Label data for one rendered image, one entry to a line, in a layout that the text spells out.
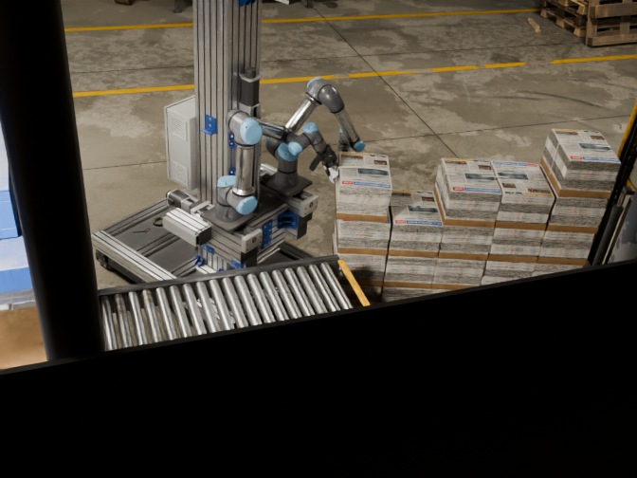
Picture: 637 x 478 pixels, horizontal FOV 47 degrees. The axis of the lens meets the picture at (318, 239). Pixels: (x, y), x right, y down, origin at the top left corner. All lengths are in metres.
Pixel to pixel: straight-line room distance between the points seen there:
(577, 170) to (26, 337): 2.86
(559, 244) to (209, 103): 2.12
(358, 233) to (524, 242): 0.95
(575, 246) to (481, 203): 0.66
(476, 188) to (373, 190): 0.57
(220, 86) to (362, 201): 0.97
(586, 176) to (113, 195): 3.42
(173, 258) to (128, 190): 1.23
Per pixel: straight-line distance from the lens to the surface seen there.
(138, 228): 5.05
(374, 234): 4.12
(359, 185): 3.94
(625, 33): 10.33
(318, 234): 5.37
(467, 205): 4.10
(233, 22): 3.81
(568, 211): 4.28
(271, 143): 4.37
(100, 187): 5.91
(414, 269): 4.31
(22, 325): 3.52
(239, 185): 3.80
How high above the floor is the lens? 3.10
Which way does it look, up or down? 36 degrees down
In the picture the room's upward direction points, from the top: 5 degrees clockwise
